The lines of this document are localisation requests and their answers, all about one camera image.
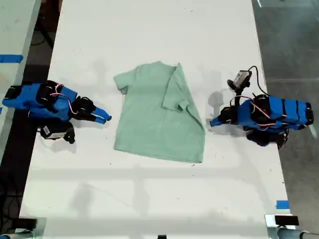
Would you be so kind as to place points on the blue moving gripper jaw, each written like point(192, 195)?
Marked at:
point(97, 119)
point(217, 124)

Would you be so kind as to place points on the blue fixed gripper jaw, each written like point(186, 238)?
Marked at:
point(218, 119)
point(101, 112)

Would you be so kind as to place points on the pale green T-shirt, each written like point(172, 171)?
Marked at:
point(159, 117)

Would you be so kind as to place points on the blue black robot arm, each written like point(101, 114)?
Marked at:
point(27, 98)
point(286, 112)

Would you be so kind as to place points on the long blue tape strip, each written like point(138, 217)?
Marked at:
point(11, 58)

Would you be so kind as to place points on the short blue tape strip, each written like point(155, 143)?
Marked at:
point(282, 204)

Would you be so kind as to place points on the white side table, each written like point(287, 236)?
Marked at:
point(15, 27)

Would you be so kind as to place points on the black box on grey clamp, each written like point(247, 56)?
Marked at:
point(27, 223)

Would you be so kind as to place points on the small black table edge clip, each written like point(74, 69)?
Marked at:
point(162, 237)

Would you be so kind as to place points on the grey metal pipe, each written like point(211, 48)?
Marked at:
point(289, 234)

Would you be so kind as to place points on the black camera stalk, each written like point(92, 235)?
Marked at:
point(70, 133)
point(238, 90)

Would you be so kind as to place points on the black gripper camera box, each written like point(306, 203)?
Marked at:
point(242, 78)
point(52, 132)

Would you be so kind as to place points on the black box on silver bracket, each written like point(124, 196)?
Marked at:
point(286, 220)

